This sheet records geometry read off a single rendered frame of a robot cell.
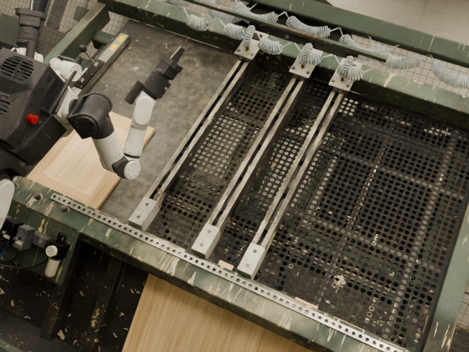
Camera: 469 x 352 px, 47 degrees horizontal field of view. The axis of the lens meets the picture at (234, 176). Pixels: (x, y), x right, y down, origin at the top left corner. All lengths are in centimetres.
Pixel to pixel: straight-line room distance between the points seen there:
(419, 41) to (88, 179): 182
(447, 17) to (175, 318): 557
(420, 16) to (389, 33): 414
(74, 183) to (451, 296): 160
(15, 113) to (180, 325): 113
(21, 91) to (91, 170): 66
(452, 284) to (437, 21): 527
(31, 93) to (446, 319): 164
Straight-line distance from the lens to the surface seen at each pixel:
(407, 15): 721
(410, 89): 262
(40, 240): 233
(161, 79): 208
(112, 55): 288
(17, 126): 191
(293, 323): 202
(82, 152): 253
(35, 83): 191
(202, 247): 211
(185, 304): 238
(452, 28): 713
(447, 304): 215
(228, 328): 234
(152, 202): 223
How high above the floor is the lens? 149
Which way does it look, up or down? 7 degrees down
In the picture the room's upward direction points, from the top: 20 degrees clockwise
